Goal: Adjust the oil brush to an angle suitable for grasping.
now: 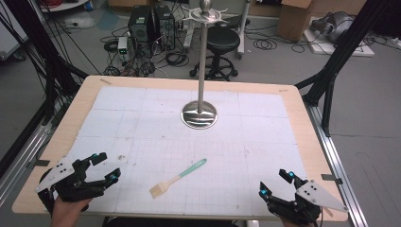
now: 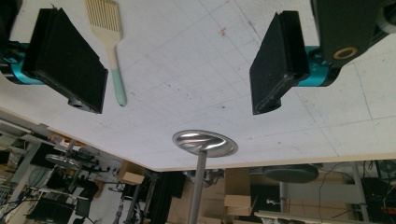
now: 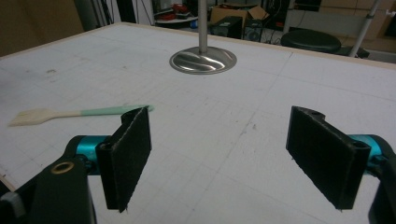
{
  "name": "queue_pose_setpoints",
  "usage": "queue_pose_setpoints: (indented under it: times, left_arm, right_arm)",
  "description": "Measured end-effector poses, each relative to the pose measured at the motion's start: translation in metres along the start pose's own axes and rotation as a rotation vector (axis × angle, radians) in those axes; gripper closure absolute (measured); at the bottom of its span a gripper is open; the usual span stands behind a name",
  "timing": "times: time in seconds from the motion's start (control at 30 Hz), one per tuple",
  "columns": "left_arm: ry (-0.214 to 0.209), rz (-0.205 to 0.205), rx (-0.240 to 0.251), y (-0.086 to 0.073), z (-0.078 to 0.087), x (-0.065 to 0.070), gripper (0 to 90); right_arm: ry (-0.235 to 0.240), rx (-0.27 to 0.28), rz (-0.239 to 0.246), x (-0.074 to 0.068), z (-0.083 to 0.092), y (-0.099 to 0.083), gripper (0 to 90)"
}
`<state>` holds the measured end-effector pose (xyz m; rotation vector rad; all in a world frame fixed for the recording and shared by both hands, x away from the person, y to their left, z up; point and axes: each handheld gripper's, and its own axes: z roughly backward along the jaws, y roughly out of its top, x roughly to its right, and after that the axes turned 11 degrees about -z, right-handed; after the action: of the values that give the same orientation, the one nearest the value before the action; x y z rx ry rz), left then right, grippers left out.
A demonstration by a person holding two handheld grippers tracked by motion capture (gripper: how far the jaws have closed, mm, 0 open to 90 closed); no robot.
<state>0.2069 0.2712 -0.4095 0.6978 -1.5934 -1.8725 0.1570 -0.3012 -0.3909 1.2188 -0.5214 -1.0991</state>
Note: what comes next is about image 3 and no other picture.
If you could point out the red object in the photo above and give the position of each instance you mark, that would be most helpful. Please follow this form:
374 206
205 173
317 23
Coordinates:
179 7

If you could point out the grey metal pole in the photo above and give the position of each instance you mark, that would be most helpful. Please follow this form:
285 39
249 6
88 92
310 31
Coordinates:
364 28

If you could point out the white round table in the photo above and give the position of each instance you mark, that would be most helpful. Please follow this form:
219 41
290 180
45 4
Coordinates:
176 21

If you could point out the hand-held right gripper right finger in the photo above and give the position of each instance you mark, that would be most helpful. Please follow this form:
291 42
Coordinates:
327 155

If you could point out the black computer case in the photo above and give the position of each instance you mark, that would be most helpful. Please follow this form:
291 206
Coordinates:
227 27

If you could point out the metal stand with round base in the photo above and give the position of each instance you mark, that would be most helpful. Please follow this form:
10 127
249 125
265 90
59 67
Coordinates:
203 59

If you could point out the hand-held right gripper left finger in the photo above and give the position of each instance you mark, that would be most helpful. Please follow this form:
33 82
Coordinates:
124 161

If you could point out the cardboard box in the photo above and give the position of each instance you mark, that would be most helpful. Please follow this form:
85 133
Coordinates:
236 14

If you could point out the black round stool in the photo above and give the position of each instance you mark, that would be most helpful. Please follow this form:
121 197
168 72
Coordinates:
311 40

